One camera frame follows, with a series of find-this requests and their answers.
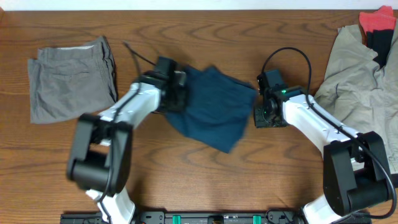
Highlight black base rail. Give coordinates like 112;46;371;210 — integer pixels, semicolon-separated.
60;209;372;224

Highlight black garment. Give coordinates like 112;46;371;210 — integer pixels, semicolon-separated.
366;29;394;68

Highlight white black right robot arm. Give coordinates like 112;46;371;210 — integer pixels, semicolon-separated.
254;85;397;223

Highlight khaki beige garment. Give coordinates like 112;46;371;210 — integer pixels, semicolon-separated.
315;24;397;174

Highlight navy blue shorts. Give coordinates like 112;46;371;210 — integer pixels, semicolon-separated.
165;66;257;153

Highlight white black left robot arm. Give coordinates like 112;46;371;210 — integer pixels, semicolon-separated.
67;71;188;223

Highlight red cloth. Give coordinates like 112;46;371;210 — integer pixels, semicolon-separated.
359;6;396;34

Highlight folded grey shorts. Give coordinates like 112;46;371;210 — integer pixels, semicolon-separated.
27;36;118;124

